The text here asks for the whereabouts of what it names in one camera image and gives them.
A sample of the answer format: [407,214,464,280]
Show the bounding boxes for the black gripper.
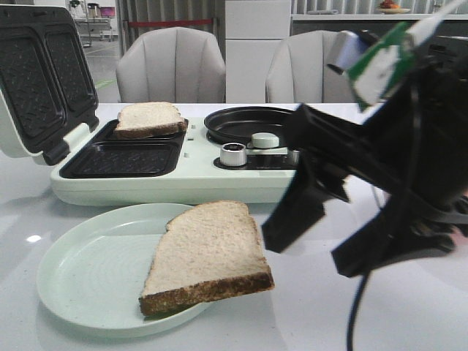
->
[363,61,467,252]

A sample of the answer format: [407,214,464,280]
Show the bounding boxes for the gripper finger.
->
[332,195,420,277]
[262,104,371,253]

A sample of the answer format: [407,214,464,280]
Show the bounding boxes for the bread slice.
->
[114,102,187,139]
[139,200,274,316]

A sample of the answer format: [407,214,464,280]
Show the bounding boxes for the mint green breakfast maker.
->
[50,116,295,205]

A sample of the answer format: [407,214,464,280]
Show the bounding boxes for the right silver control knob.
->
[287,149,300,166]

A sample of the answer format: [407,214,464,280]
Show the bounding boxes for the silver control knob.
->
[219,143,247,167]
[287,149,300,166]

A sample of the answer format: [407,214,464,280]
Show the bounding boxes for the right grey upholstered chair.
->
[265,30,354,103]

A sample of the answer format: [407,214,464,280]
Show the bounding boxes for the grey upholstered chair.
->
[116,27,226,103]
[265,30,354,103]

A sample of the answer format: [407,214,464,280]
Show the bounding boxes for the black round frying pan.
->
[204,106,293,147]

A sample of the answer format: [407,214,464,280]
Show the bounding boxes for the left silver control knob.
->
[219,143,247,167]

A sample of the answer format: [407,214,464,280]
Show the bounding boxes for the dark grey counter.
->
[290,14,467,37]

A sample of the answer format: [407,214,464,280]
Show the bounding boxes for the fruit plate on counter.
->
[376,0,410,15]

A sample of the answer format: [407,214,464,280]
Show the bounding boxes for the white cabinet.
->
[224,1,291,103]

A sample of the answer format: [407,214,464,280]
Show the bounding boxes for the left grey upholstered chair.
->
[116,27,226,103]

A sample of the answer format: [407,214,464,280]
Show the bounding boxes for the mint green round plate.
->
[37,203,210,338]

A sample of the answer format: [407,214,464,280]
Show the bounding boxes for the black cable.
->
[345,272,370,351]

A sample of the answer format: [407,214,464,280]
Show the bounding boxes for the green white camera board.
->
[325,1,464,111]

